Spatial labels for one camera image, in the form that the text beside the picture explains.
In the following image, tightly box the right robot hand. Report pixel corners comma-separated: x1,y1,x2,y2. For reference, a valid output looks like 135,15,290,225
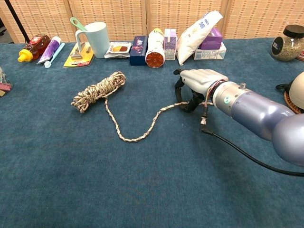
173,68,229,113

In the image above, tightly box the braided beige brown rope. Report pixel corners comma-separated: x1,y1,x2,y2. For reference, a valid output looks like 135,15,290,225
70,71,214,142

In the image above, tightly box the cream upturned bowl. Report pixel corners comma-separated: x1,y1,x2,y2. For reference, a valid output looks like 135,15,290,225
288,71,304,110

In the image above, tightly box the white tissue box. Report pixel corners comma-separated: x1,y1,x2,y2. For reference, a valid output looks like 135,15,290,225
194,42,227,60

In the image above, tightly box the white plastic bag blue print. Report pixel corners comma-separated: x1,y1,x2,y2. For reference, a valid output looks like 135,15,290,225
176,9,224,66

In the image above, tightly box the purple box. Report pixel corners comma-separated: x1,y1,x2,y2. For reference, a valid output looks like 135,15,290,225
200,27,224,50

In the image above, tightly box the purple drink carton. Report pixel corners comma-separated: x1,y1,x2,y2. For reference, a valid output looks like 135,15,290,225
163,28,178,60

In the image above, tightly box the white drink bottle yellow cap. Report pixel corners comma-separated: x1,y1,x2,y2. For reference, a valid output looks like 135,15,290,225
145,28,165,69

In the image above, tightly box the dark blue carton box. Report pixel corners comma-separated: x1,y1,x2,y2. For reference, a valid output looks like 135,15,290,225
129,35,149,66

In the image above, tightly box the glass jar black lid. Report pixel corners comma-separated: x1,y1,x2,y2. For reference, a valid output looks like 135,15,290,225
271,24,304,62

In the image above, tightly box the white snack packet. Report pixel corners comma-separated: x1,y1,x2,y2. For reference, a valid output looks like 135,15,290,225
104,41,133,59

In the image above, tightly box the brown woven coaster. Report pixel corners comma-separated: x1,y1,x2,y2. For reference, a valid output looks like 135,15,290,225
284,91,304,115

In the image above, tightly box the woven bamboo folding screen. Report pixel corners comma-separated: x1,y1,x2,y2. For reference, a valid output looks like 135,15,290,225
0,0,304,44

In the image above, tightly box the pale blue plastic mug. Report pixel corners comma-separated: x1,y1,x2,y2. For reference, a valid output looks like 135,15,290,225
75,21,111,59

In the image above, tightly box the yellow razor blister pack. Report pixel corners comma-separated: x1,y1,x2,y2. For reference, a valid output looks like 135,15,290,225
63,42,95,68

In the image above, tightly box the blue felt table cover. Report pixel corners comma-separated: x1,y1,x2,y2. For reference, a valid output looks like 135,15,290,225
0,37,304,228

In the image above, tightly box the light blue toothbrush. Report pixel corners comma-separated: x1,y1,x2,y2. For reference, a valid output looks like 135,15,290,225
44,42,66,69

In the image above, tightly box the purple toothpaste tube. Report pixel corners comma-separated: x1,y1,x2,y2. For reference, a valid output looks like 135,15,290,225
37,36,62,65

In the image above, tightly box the brown honey bottle yellow cap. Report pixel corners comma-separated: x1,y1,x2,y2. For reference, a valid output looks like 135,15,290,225
18,34,51,63

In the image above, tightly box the black stand pole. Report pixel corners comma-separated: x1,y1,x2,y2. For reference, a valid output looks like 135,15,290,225
4,0,31,43

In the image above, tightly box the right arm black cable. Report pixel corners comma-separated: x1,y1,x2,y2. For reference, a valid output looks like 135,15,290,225
200,79,304,177

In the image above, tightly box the green plastic loop-handled tool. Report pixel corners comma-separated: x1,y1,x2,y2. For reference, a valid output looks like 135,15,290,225
70,17,88,32

